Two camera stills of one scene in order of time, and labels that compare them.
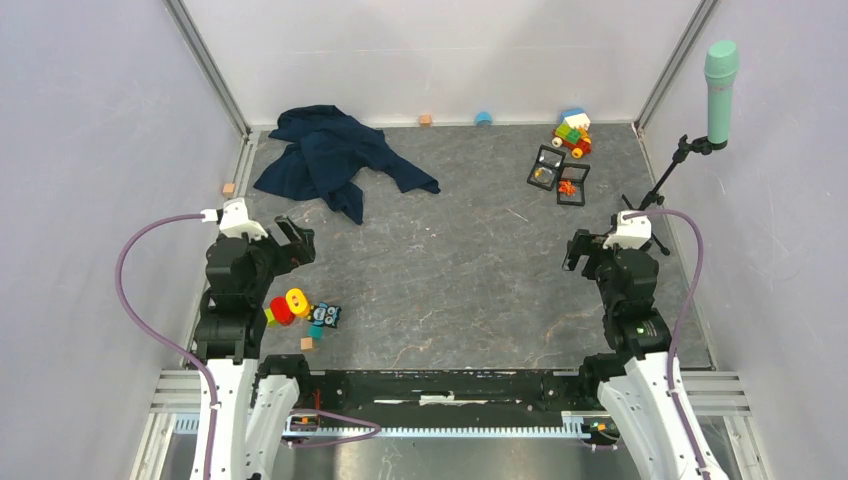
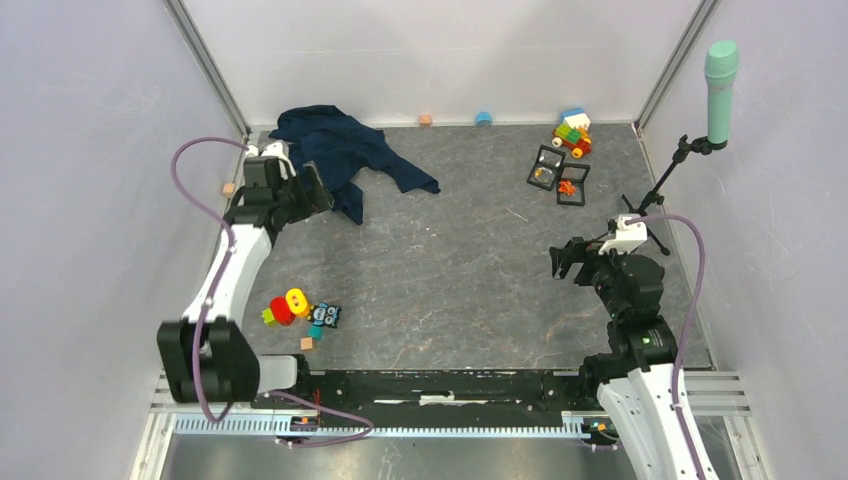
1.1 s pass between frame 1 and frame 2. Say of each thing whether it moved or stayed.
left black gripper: moved
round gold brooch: stayed
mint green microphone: stayed
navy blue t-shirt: stayed
